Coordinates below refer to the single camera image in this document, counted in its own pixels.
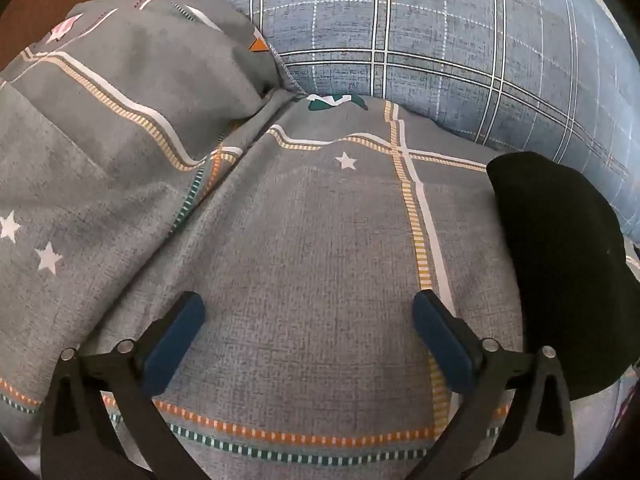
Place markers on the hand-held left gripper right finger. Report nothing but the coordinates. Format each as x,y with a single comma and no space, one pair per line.
446,347

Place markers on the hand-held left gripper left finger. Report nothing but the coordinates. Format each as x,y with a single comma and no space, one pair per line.
172,342

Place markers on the black pants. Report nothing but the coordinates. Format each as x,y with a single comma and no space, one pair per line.
565,270

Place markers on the grey star printed bedsheet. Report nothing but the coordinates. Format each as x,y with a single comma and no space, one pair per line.
310,240

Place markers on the grey printed folded quilt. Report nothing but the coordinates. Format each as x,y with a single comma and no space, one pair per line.
115,125

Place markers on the blue plaid pillow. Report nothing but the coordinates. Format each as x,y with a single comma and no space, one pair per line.
450,45

